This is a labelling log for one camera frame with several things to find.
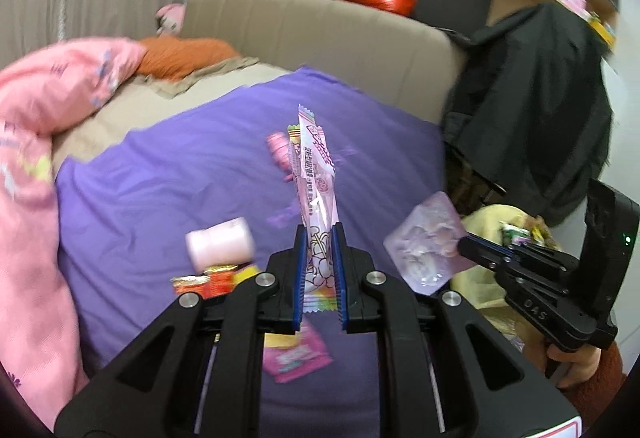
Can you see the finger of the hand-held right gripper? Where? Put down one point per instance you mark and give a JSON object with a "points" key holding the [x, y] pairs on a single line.
{"points": [[487, 254]]}

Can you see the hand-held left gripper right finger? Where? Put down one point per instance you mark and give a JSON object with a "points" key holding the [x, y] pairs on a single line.
{"points": [[339, 268]]}

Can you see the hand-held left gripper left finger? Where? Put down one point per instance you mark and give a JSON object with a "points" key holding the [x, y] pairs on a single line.
{"points": [[300, 268]]}

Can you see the yellow plastic bag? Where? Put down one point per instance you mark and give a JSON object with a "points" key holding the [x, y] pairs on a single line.
{"points": [[485, 223]]}

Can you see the clear pink candy bag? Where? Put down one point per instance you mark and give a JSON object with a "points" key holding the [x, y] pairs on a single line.
{"points": [[425, 238]]}

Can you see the long white pink snack packet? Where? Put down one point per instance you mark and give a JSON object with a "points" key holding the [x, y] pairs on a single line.
{"points": [[315, 178]]}

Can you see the person's right hand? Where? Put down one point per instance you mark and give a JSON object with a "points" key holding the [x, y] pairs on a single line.
{"points": [[575, 365]]}

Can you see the green snack packet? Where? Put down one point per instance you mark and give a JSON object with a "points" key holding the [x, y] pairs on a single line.
{"points": [[516, 234]]}

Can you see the pale pink plastic cup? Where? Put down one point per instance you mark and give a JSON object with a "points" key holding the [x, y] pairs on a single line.
{"points": [[220, 243]]}

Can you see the pink yellow candy packet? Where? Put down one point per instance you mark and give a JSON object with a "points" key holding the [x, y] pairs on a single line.
{"points": [[295, 358]]}

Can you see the red yellow wrapper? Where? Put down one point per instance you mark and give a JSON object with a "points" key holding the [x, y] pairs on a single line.
{"points": [[210, 284]]}

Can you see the small pink snack packet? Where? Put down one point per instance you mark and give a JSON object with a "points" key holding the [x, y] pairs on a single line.
{"points": [[280, 153]]}

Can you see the purple blanket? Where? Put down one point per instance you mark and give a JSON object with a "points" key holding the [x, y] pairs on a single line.
{"points": [[200, 168]]}

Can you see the black jacket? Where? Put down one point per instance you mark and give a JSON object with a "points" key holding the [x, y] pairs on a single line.
{"points": [[535, 108]]}

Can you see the beige bed sheet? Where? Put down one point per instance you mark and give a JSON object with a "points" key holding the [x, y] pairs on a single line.
{"points": [[150, 108]]}

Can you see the beige padded headboard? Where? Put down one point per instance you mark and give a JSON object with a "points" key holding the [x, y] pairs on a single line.
{"points": [[325, 38]]}

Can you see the orange pillow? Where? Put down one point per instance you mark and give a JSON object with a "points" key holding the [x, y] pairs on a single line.
{"points": [[185, 58]]}

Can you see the pink plush toy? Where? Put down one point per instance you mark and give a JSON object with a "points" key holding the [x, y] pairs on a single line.
{"points": [[171, 18]]}

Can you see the pink floral quilt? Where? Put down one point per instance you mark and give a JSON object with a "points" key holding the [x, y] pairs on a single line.
{"points": [[35, 108]]}

